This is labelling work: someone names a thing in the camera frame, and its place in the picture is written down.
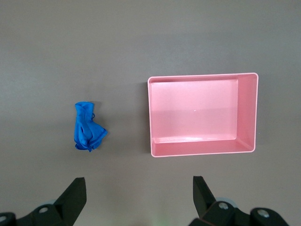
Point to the pink plastic box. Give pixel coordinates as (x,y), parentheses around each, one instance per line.
(195,117)

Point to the blue glove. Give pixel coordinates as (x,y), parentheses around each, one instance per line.
(84,127)

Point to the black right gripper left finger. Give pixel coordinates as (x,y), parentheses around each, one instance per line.
(68,207)

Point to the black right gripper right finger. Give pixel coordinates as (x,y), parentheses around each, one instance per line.
(204,207)

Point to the brown table cover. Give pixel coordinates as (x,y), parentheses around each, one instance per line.
(70,47)

